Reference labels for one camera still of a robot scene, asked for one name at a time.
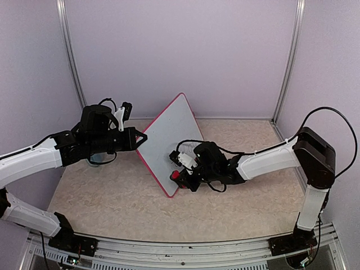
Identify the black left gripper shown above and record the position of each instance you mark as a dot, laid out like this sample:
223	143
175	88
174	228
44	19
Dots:
130	144

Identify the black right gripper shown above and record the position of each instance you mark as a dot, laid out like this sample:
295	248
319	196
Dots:
189	184

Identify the red black whiteboard eraser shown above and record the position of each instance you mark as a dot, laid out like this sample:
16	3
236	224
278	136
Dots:
175	174

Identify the pink framed whiteboard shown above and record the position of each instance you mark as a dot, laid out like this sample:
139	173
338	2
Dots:
174	124

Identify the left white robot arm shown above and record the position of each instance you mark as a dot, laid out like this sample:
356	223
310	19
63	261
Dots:
97	138

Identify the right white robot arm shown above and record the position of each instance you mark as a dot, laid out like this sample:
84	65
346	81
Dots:
307	150

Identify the light blue ceramic mug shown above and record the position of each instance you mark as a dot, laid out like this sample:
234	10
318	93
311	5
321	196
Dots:
96	160

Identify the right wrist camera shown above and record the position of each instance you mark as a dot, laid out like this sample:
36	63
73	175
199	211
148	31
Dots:
183	160

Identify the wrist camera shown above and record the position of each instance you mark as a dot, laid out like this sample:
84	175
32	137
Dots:
183	160
122	114

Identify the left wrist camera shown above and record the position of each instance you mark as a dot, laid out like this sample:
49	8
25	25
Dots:
122	114

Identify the front aluminium rail base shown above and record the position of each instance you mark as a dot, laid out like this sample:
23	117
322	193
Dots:
252	253

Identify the left aluminium frame post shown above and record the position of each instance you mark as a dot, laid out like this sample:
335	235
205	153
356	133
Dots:
62	14

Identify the aluminium frame post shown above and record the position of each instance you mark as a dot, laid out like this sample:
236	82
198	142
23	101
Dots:
296	32
62	14

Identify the right aluminium frame post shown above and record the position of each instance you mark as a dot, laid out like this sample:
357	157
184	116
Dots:
296	32

